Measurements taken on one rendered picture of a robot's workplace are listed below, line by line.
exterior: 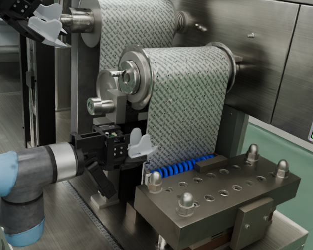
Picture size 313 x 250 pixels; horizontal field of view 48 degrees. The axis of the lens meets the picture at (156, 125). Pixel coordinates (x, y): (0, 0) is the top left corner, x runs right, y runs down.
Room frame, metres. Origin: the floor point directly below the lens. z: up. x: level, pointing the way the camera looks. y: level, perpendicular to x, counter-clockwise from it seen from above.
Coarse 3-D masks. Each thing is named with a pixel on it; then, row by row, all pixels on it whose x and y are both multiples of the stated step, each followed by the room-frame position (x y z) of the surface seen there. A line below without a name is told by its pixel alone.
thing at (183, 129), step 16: (208, 96) 0.82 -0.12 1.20; (224, 96) 0.86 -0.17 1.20; (160, 112) 0.74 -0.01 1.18; (176, 112) 0.77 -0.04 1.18; (192, 112) 0.80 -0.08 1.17; (208, 112) 0.83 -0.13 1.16; (160, 128) 0.74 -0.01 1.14; (176, 128) 0.77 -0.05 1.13; (192, 128) 0.80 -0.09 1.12; (208, 128) 0.84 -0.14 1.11; (160, 144) 0.74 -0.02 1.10; (176, 144) 0.77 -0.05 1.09; (192, 144) 0.81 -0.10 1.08; (208, 144) 0.84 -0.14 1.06; (160, 160) 0.75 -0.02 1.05; (176, 160) 0.78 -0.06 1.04
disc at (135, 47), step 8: (128, 48) 0.79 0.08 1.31; (136, 48) 0.76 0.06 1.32; (120, 56) 0.81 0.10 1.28; (144, 56) 0.74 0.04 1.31; (152, 72) 0.71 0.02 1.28; (152, 80) 0.71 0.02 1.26; (120, 88) 0.81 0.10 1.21; (152, 88) 0.71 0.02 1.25; (128, 104) 0.77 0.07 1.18; (136, 104) 0.75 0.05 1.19; (144, 104) 0.72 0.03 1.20
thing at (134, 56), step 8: (128, 56) 0.77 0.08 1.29; (136, 56) 0.75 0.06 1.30; (120, 64) 0.80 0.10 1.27; (144, 64) 0.73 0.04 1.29; (144, 72) 0.72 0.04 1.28; (144, 80) 0.72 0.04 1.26; (144, 88) 0.71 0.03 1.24; (128, 96) 0.76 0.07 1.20; (136, 96) 0.74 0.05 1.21; (144, 96) 0.72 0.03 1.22
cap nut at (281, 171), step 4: (280, 160) 0.79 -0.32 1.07; (284, 160) 0.78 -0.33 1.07; (280, 164) 0.78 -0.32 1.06; (284, 164) 0.77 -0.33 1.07; (288, 164) 0.78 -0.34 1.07; (276, 168) 0.78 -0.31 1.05; (280, 168) 0.77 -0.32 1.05; (284, 168) 0.77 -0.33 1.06; (276, 172) 0.78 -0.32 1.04; (280, 172) 0.77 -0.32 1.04; (284, 172) 0.77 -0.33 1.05; (288, 172) 0.78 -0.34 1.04; (276, 176) 0.77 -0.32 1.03; (280, 176) 0.77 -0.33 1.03; (284, 176) 0.77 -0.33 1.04
